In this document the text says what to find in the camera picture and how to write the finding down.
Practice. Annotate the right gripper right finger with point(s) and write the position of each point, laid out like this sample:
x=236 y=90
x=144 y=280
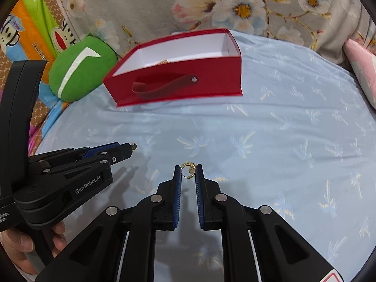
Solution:
x=258 y=244

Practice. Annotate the grey floral blanket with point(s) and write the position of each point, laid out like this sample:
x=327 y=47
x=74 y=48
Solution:
x=321 y=25

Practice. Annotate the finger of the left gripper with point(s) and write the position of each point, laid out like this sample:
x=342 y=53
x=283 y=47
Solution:
x=90 y=152
x=71 y=158

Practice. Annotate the pink cartoon pillow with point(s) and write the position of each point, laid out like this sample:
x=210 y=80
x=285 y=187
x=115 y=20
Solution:
x=363 y=63

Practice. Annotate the light blue palm bedsheet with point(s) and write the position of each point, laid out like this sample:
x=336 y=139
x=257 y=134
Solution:
x=300 y=139

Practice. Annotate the green round cushion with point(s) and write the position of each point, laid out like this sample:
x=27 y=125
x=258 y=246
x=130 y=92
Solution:
x=81 y=68

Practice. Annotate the colourful cartoon bedspread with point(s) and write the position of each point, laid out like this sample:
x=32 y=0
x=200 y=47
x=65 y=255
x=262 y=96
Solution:
x=36 y=30

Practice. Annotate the gold crystal earring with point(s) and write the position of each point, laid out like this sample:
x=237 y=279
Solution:
x=188 y=170

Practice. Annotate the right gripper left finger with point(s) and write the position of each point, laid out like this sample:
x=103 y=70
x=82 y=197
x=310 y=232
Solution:
x=119 y=245

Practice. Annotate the left hand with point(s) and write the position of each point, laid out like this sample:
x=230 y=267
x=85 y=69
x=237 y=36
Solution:
x=17 y=244

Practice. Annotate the gold chain bangle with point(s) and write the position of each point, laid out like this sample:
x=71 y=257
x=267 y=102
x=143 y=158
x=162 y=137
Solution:
x=163 y=62

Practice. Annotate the red jewelry box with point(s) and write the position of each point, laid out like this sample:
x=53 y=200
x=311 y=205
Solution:
x=202 y=64

